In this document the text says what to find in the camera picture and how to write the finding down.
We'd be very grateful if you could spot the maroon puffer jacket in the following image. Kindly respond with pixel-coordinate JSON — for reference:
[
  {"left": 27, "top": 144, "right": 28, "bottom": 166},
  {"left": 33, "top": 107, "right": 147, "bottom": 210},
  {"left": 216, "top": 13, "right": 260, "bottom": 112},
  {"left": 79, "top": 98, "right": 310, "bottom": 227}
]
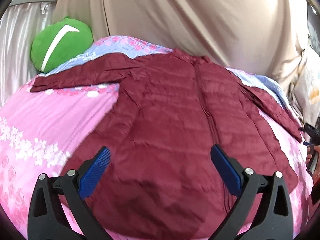
[{"left": 31, "top": 50, "right": 302, "bottom": 239}]

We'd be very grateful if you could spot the person's right hand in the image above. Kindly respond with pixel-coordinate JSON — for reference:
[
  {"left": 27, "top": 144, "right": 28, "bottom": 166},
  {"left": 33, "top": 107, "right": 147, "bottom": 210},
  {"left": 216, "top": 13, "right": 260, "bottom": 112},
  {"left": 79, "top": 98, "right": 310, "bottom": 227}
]
[{"left": 306, "top": 144, "right": 319, "bottom": 183}]

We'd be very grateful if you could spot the patterned hanging cloth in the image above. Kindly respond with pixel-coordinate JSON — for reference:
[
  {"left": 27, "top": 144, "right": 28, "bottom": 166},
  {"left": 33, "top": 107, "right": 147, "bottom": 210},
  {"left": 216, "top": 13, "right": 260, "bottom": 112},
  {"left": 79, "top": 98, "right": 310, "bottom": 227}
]
[{"left": 289, "top": 46, "right": 319, "bottom": 126}]

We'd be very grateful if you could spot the beige fabric curtain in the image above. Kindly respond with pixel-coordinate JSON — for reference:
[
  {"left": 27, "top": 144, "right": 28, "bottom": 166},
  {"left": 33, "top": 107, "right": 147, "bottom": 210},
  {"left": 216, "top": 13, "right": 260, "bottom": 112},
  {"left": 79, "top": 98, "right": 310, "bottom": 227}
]
[{"left": 53, "top": 0, "right": 308, "bottom": 86}]

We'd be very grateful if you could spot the green round plush pillow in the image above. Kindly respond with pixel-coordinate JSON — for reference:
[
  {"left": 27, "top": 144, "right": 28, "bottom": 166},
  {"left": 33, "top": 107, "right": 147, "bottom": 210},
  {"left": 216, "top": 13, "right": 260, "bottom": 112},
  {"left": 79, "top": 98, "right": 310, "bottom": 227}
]
[{"left": 30, "top": 17, "right": 93, "bottom": 73}]

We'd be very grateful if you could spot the silver satin curtain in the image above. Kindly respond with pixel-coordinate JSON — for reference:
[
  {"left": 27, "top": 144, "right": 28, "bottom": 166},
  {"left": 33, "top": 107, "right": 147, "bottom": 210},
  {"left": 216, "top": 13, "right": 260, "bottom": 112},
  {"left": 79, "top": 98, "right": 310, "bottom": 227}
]
[{"left": 1, "top": 0, "right": 57, "bottom": 105}]

